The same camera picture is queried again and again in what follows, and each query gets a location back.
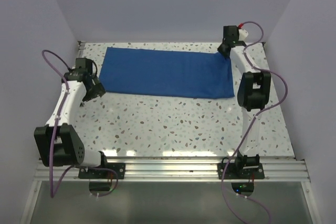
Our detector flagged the blue surgical cloth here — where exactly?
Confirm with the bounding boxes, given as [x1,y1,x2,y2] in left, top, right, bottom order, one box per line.
[99,47,234,99]

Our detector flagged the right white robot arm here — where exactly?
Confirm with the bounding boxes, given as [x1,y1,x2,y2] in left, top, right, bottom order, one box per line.
[217,25,271,178]

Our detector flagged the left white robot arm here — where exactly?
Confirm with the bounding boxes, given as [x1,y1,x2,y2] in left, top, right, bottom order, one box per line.
[34,58,109,178]

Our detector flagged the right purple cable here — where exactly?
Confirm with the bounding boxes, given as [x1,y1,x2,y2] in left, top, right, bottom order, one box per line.
[220,20,288,224]

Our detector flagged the purple cable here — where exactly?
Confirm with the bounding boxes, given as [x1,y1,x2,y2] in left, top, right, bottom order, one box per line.
[220,20,288,224]
[41,49,119,198]

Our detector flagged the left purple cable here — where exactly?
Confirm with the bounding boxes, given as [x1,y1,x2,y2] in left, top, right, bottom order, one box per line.
[41,49,119,198]

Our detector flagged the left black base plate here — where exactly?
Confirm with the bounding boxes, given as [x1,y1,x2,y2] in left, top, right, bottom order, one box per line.
[78,163,126,179]

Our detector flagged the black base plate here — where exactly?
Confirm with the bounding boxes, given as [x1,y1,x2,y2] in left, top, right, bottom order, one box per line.
[217,157,265,180]
[78,163,126,179]

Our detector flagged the aluminium front rail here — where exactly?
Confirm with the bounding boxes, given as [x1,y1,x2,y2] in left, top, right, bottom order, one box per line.
[33,157,311,183]

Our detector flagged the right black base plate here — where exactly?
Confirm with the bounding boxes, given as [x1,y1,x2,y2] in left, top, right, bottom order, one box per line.
[217,157,265,180]

